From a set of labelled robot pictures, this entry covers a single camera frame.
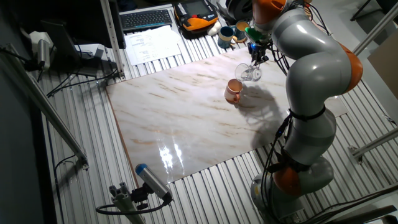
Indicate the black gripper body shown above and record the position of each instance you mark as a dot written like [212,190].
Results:
[256,50]

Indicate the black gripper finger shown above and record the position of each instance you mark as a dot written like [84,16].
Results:
[255,59]
[263,59]

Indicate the clear glass mug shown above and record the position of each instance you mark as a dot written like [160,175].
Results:
[248,74]

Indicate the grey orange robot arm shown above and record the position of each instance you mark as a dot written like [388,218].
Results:
[317,71]

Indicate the dark teal mug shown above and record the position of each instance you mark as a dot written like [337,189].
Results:
[241,29]

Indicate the teal mug yellow band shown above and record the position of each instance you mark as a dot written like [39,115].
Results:
[224,39]

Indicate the black round device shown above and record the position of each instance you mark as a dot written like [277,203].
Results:
[241,7]

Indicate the small white rounded object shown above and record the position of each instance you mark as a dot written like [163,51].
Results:
[214,28]

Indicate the orange black teach pendant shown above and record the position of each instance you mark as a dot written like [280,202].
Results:
[196,15]

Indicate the white printed paper sheet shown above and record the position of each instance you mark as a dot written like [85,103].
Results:
[152,46]

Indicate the black keyboard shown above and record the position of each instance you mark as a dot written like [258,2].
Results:
[146,19]

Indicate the white marble pattern board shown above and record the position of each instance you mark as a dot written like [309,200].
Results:
[174,143]

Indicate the brown cardboard sheet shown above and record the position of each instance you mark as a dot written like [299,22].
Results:
[385,62]

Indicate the short aluminium floor profile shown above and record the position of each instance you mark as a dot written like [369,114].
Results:
[376,143]

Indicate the black monitor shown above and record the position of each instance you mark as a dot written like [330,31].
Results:
[90,21]

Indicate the black metal bar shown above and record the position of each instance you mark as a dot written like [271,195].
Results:
[367,214]

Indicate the black monitor stand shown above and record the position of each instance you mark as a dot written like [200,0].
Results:
[62,40]

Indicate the long slanted aluminium profile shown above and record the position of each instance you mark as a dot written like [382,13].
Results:
[46,105]

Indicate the thick aluminium frame beam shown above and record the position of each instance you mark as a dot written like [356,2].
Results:
[376,31]

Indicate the aluminium frame post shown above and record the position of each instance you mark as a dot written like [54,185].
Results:
[112,37]

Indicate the silver camera blue end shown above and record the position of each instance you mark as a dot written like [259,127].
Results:
[152,182]

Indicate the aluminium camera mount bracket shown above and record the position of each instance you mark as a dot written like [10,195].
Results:
[122,202]

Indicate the silver device white mount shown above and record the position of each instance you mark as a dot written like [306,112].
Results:
[43,53]

